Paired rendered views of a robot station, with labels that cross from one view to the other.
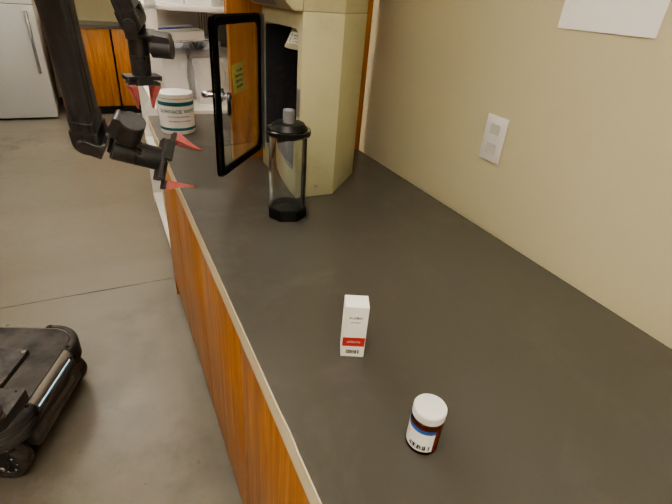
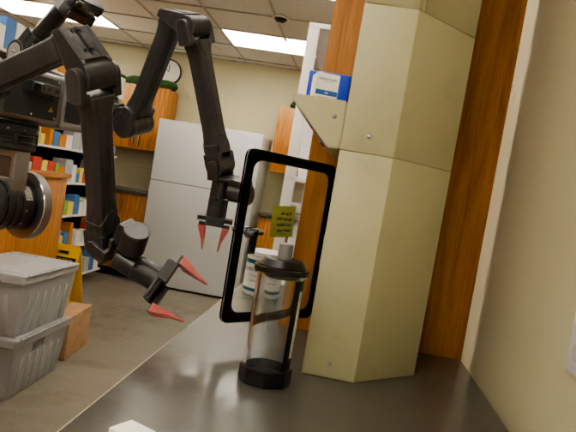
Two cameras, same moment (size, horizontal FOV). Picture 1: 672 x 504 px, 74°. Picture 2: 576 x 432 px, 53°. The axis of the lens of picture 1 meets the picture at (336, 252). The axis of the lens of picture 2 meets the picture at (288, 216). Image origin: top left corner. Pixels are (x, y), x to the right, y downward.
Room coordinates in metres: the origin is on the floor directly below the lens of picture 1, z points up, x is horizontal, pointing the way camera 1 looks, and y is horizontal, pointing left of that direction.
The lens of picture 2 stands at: (0.13, -0.48, 1.32)
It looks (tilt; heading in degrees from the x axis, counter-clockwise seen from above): 3 degrees down; 34
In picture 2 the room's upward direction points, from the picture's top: 10 degrees clockwise
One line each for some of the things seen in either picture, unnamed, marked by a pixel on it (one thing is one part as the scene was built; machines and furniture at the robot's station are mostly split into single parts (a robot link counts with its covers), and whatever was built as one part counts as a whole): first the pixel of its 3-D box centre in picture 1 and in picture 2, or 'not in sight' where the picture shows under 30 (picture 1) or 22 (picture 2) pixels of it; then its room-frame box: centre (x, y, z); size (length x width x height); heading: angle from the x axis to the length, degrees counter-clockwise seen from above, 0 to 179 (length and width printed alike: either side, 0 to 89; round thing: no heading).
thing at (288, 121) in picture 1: (288, 123); (284, 260); (1.06, 0.14, 1.18); 0.09 x 0.09 x 0.07
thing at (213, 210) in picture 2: (141, 68); (216, 210); (1.42, 0.63, 1.21); 0.10 x 0.07 x 0.07; 129
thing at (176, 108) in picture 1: (176, 111); not in sight; (1.74, 0.66, 1.02); 0.13 x 0.13 x 0.15
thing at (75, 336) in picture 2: not in sight; (56, 327); (2.51, 2.78, 0.14); 0.41 x 0.32 x 0.28; 34
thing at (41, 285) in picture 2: not in sight; (16, 291); (1.99, 2.46, 0.49); 0.60 x 0.42 x 0.33; 28
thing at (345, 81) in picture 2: not in sight; (327, 94); (1.36, 0.29, 1.56); 0.10 x 0.10 x 0.09; 28
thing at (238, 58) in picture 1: (239, 93); (281, 239); (1.29, 0.31, 1.19); 0.30 x 0.01 x 0.40; 169
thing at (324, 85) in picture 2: not in sight; (324, 89); (1.22, 0.21, 1.54); 0.05 x 0.05 x 0.06; 45
